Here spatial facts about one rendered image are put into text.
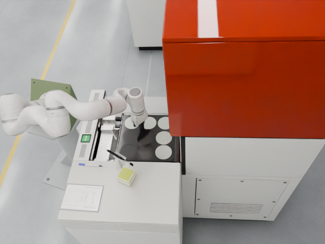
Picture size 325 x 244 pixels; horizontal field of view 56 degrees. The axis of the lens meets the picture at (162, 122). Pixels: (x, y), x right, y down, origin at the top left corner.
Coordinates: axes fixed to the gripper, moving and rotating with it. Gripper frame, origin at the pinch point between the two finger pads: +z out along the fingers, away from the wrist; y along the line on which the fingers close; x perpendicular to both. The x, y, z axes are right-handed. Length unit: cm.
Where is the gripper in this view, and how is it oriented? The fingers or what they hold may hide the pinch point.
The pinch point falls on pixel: (141, 125)
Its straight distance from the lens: 193.7
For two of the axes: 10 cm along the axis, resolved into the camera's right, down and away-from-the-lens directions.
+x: 6.8, 5.7, -4.7
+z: 0.6, 6.0, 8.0
